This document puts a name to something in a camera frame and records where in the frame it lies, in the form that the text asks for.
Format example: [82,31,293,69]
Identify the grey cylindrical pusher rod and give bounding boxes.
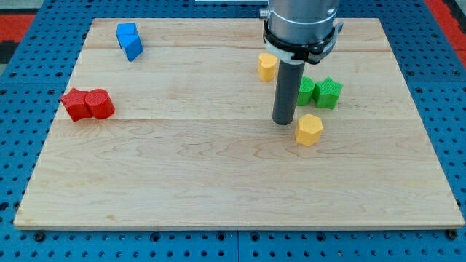
[272,61,305,125]

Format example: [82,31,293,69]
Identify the black and white clamp ring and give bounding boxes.
[263,20,344,65]

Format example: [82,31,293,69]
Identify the yellow heart block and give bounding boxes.
[257,53,278,82]

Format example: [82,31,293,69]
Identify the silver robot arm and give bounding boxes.
[259,0,343,125]

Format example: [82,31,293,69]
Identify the yellow hexagon block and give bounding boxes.
[295,114,323,146]

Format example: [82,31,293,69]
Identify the green round block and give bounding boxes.
[296,76,315,106]

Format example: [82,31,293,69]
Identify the green star block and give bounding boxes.
[312,77,344,110]

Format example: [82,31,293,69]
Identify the wooden board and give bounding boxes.
[14,18,465,231]

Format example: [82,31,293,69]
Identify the blue pentagon block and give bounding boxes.
[121,35,143,62]

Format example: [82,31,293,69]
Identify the blue cube block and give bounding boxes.
[116,23,138,49]

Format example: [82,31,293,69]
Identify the red cylinder block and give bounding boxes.
[84,89,115,119]

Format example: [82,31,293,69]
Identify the red star block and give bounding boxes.
[60,88,92,122]

